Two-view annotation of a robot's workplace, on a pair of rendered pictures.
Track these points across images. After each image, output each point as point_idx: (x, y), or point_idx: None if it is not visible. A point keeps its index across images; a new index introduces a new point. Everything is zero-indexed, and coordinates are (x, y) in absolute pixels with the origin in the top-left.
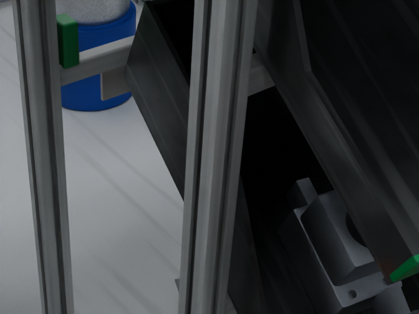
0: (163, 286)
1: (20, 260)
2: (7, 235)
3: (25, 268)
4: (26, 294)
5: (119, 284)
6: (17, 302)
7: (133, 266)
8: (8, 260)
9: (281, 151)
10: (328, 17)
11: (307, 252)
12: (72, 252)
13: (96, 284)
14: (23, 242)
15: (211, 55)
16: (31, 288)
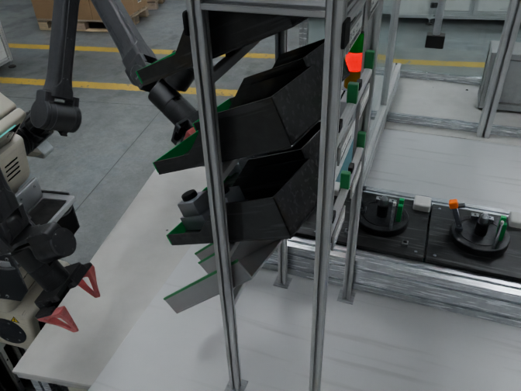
0: (391, 387)
1: (465, 361)
2: (490, 371)
3: (457, 358)
4: (439, 346)
5: (411, 376)
6: (437, 340)
7: (417, 390)
8: (470, 358)
9: None
10: None
11: None
12: (452, 381)
13: (420, 369)
14: (478, 371)
15: None
16: (442, 350)
